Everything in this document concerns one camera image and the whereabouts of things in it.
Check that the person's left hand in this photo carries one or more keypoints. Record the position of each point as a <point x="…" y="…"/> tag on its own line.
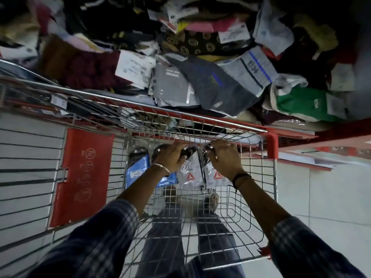
<point x="168" y="159"/>

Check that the person's right hand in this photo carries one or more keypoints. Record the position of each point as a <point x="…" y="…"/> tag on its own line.
<point x="227" y="162"/>

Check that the person's right fingers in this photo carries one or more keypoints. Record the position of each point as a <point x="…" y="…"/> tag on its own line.
<point x="217" y="146"/>

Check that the person's left fingers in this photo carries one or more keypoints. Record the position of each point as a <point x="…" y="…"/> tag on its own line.
<point x="181" y="147"/>

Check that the white sock packet red logo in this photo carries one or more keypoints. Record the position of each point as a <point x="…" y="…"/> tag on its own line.
<point x="214" y="178"/>
<point x="190" y="176"/>

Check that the person's right forearm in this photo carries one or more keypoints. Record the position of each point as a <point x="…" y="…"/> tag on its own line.
<point x="260" y="205"/>

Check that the person's left forearm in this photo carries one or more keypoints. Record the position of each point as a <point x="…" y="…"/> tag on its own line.
<point x="136" y="193"/>

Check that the silver bangle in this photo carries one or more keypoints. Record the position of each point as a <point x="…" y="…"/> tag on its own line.
<point x="162" y="167"/>

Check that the black wrist thread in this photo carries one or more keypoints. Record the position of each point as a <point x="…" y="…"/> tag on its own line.
<point x="240" y="178"/>

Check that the blue sock packet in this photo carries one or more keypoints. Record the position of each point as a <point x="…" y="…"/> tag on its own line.
<point x="137" y="172"/>

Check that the person's left shoe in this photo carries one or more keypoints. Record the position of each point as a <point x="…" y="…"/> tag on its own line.
<point x="172" y="198"/>

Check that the person's shoe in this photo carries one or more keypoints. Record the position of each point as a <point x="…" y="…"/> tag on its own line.
<point x="172" y="198"/>
<point x="211" y="202"/>

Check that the dark grey garment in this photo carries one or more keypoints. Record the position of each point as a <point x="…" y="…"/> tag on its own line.
<point x="220" y="89"/>

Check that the person's right shoe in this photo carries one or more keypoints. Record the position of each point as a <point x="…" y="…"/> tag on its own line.
<point x="211" y="202"/>

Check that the grey folded garment packet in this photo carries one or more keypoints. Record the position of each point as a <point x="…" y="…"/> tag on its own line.
<point x="171" y="83"/>

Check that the grey sock with blue stripe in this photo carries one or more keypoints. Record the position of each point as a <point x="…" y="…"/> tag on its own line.
<point x="255" y="66"/>

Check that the white paper label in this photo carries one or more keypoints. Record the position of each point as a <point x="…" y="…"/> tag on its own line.
<point x="134" y="68"/>

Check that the green garment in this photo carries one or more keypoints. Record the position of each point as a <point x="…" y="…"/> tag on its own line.
<point x="301" y="104"/>

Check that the person's blue jeans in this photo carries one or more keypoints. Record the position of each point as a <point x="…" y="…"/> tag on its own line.
<point x="165" y="243"/>

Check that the red cart seat flap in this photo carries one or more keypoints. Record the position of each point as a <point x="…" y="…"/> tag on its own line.
<point x="84" y="176"/>

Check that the black garment with gold print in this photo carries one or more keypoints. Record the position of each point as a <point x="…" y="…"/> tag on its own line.
<point x="200" y="41"/>

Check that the pile of packed garments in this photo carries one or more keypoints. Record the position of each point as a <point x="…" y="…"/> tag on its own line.
<point x="185" y="40"/>

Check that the red display bin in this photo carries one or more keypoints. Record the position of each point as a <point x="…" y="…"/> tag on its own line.
<point x="333" y="136"/>

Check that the maroon knit garment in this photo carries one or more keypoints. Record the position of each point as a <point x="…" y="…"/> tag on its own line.
<point x="92" y="69"/>

